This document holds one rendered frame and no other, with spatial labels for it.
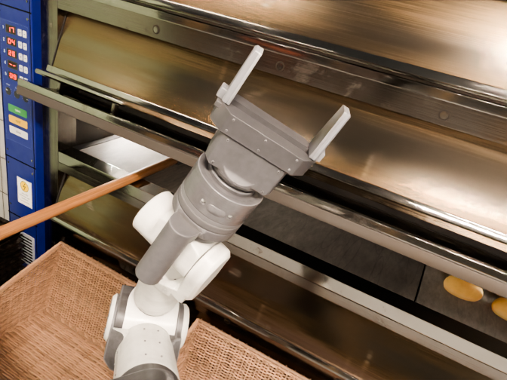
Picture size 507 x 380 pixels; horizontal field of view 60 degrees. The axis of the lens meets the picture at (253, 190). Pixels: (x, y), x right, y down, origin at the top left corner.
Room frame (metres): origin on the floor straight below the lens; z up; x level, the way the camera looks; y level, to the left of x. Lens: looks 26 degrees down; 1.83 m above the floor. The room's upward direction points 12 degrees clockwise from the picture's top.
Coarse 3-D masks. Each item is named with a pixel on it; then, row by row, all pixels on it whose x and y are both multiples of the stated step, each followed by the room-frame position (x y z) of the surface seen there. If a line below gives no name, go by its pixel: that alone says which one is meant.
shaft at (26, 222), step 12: (144, 168) 1.26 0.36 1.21; (156, 168) 1.29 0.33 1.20; (120, 180) 1.15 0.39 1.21; (132, 180) 1.19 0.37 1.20; (84, 192) 1.03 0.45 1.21; (96, 192) 1.06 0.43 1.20; (108, 192) 1.10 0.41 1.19; (60, 204) 0.95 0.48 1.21; (72, 204) 0.98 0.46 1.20; (24, 216) 0.87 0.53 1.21; (36, 216) 0.88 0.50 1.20; (48, 216) 0.91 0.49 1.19; (0, 228) 0.80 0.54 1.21; (12, 228) 0.82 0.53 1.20; (24, 228) 0.85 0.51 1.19; (0, 240) 0.79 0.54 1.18
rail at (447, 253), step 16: (48, 96) 1.12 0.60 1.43; (64, 96) 1.11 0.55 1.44; (96, 112) 1.06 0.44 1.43; (128, 128) 1.02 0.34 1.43; (144, 128) 1.00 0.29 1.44; (176, 144) 0.96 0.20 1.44; (288, 192) 0.85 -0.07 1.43; (304, 192) 0.84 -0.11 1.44; (336, 208) 0.81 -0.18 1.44; (368, 224) 0.78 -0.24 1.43; (384, 224) 0.77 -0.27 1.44; (400, 240) 0.76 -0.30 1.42; (416, 240) 0.75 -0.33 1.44; (448, 256) 0.72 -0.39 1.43; (464, 256) 0.71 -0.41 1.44; (480, 272) 0.70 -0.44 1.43; (496, 272) 0.69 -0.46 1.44
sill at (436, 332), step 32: (64, 160) 1.29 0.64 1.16; (96, 160) 1.30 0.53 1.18; (128, 192) 1.19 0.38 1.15; (160, 192) 1.18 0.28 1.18; (288, 256) 0.98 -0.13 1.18; (352, 288) 0.91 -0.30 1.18; (384, 288) 0.94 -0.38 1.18; (416, 320) 0.85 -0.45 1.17; (448, 320) 0.86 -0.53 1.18; (480, 352) 0.79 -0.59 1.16
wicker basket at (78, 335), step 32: (64, 256) 1.24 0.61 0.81; (0, 288) 1.04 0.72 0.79; (32, 288) 1.15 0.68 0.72; (64, 288) 1.20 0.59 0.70; (0, 320) 1.03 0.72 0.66; (32, 320) 1.13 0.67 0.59; (64, 320) 1.15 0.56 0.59; (96, 320) 1.12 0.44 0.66; (0, 352) 0.97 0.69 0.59; (32, 352) 1.00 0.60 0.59; (64, 352) 1.03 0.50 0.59; (96, 352) 1.05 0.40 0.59
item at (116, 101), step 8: (40, 72) 1.20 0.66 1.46; (48, 72) 1.19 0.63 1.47; (56, 80) 1.18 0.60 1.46; (64, 80) 1.17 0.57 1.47; (80, 88) 1.14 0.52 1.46; (88, 88) 1.13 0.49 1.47; (96, 96) 1.12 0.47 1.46; (104, 96) 1.11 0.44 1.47; (112, 104) 1.09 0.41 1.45; (120, 104) 1.09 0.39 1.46; (112, 112) 1.09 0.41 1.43
